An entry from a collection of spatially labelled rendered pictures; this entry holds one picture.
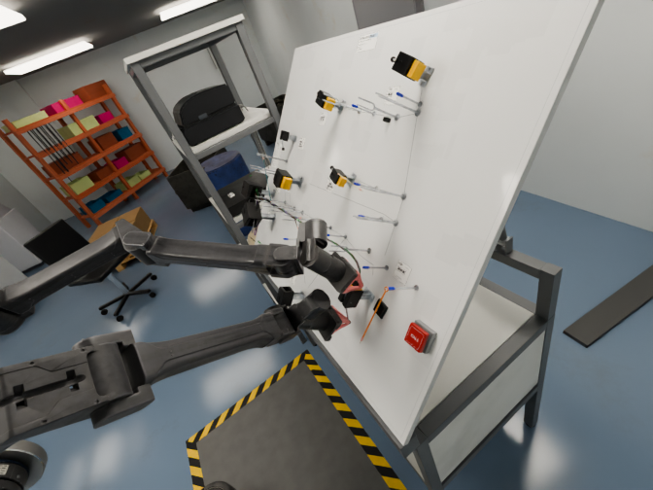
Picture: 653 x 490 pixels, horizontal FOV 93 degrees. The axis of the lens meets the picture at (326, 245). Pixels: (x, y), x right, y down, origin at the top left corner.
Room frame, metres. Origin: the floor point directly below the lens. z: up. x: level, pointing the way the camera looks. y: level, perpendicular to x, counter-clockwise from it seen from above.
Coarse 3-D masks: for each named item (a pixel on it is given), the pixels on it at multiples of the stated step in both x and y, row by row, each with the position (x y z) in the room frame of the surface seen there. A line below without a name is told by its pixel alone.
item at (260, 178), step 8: (248, 176) 1.91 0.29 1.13; (256, 176) 1.85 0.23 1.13; (264, 176) 1.79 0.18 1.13; (232, 184) 1.88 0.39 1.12; (240, 184) 1.83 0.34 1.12; (264, 184) 1.67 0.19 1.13; (224, 192) 1.79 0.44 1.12; (232, 192) 1.74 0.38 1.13; (240, 192) 1.69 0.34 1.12; (224, 200) 1.67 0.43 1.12; (232, 200) 1.63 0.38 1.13; (240, 200) 1.58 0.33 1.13; (248, 200) 1.59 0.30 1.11; (232, 208) 1.56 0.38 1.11; (240, 208) 1.57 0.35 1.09; (232, 216) 1.55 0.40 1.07
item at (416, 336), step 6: (414, 324) 0.45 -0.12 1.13; (408, 330) 0.45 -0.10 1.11; (414, 330) 0.44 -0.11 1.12; (420, 330) 0.43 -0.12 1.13; (408, 336) 0.44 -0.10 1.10; (414, 336) 0.43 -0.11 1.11; (420, 336) 0.42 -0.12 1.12; (426, 336) 0.41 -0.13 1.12; (408, 342) 0.43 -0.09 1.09; (414, 342) 0.42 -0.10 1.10; (420, 342) 0.41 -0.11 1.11; (426, 342) 0.41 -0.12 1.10; (414, 348) 0.41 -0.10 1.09; (420, 348) 0.40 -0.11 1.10
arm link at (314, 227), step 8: (304, 224) 0.66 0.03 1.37; (312, 224) 0.64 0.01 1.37; (320, 224) 0.64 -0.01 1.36; (304, 232) 0.64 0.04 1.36; (312, 232) 0.62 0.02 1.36; (320, 232) 0.62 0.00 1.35; (296, 240) 0.62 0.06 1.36; (304, 240) 0.62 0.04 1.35; (280, 248) 0.60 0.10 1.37; (288, 248) 0.59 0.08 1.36; (296, 248) 0.58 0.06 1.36; (280, 256) 0.58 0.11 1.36; (288, 256) 0.57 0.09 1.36; (296, 256) 0.57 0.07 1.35; (296, 264) 0.57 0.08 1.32
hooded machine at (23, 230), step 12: (0, 204) 5.70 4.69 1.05; (0, 216) 5.47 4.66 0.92; (12, 216) 5.62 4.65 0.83; (0, 228) 5.21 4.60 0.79; (12, 228) 5.37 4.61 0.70; (24, 228) 5.60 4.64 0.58; (36, 228) 5.83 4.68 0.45; (0, 240) 5.19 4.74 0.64; (12, 240) 5.20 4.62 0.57; (24, 240) 5.36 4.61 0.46; (0, 252) 5.16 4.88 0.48; (12, 252) 5.18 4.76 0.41; (24, 252) 5.20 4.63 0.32; (24, 264) 5.18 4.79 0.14; (36, 264) 5.23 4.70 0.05
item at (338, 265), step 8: (336, 256) 0.63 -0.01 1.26; (336, 264) 0.57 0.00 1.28; (344, 264) 0.59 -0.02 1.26; (328, 272) 0.56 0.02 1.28; (336, 272) 0.57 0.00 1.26; (344, 272) 0.58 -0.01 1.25; (352, 272) 0.56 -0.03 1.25; (328, 280) 0.59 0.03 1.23; (336, 280) 0.57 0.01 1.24; (344, 280) 0.56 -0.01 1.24; (336, 288) 0.56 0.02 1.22; (344, 288) 0.55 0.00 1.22
